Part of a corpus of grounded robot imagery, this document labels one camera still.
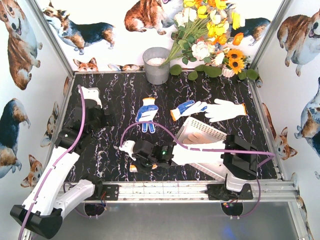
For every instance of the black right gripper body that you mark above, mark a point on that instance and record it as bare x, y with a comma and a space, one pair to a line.
139, 157

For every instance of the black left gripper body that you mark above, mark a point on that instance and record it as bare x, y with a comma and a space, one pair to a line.
100, 116

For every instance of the orange dotted white glove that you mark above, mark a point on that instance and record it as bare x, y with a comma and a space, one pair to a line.
141, 169

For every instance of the cream glove red cuff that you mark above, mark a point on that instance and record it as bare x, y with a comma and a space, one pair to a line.
196, 138

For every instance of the white perforated storage basket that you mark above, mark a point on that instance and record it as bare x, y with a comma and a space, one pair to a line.
194, 131

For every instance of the white glove orange cuff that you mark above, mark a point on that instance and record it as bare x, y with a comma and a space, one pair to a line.
223, 110

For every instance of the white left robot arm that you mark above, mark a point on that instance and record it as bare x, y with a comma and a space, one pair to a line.
43, 211

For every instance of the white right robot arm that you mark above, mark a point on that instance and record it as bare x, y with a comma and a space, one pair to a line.
226, 158

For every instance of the blue dotted glove peace sign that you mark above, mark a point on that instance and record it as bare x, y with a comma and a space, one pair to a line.
146, 114

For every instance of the blue dotted glove orange cuff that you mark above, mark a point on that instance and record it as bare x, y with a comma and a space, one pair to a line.
188, 108

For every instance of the grey metal bucket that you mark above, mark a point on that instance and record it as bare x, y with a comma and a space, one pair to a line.
156, 66

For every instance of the sunflower pot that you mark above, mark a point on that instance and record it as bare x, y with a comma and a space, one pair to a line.
236, 64

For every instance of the artificial flower bouquet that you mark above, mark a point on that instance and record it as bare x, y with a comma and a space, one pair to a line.
203, 29

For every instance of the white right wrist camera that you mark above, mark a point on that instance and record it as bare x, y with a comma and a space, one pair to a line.
127, 147

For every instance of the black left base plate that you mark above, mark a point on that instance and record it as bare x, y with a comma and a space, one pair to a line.
110, 192

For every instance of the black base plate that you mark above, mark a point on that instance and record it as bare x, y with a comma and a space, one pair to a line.
220, 192
110, 192

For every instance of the aluminium front rail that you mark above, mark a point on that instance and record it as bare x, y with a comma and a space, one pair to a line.
155, 191

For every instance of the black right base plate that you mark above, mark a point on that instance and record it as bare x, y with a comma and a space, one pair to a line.
220, 192

